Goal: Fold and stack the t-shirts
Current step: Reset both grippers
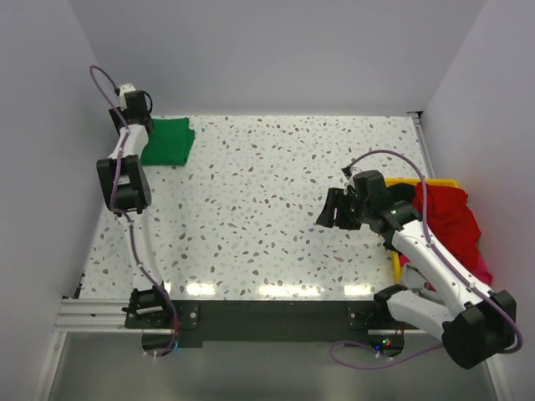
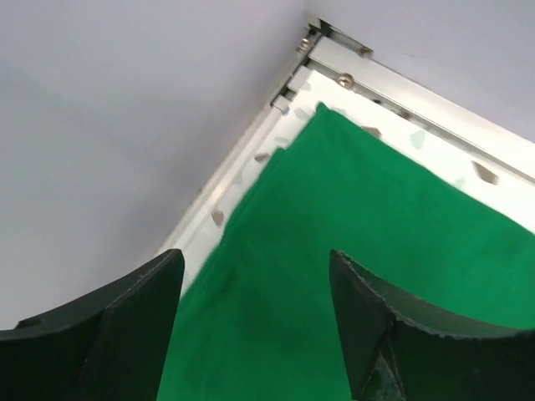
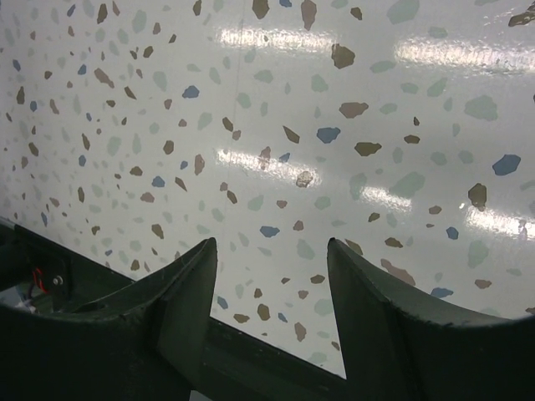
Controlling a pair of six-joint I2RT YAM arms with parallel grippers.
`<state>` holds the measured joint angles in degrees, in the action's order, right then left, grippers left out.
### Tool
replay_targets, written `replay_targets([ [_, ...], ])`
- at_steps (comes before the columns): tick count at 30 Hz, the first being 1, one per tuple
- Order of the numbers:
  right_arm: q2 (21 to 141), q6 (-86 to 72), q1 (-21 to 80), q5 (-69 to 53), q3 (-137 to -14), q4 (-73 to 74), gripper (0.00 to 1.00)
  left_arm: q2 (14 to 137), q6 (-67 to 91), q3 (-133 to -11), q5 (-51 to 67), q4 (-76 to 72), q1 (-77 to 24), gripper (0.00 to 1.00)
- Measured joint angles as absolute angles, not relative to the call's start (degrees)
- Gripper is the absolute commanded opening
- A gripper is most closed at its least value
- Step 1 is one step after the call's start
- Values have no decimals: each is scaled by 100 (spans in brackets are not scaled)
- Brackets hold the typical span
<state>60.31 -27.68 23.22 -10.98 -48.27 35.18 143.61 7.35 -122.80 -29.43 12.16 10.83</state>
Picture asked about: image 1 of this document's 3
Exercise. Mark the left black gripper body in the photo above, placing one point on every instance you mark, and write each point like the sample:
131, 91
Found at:
115, 116

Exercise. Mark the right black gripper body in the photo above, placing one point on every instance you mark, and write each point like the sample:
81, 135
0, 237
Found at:
359, 208

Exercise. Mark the green t shirt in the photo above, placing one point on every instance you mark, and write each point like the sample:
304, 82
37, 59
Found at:
169, 144

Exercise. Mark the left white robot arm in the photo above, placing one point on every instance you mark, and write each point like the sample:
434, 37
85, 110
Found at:
127, 194

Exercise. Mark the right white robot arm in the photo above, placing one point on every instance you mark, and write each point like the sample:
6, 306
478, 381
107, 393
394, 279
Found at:
472, 321

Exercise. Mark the yellow plastic bin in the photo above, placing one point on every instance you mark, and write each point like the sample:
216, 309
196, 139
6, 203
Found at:
395, 256

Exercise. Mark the red t shirt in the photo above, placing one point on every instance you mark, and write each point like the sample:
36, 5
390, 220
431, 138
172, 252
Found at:
453, 223

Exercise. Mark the white grey t shirt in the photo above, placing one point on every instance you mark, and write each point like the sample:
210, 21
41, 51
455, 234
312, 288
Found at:
418, 284

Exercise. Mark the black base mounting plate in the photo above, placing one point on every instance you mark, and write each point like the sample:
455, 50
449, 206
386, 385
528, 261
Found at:
201, 322

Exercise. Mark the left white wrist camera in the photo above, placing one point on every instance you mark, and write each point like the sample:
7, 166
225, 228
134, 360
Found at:
121, 92

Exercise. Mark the aluminium frame rail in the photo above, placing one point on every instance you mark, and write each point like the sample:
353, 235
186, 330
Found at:
90, 315

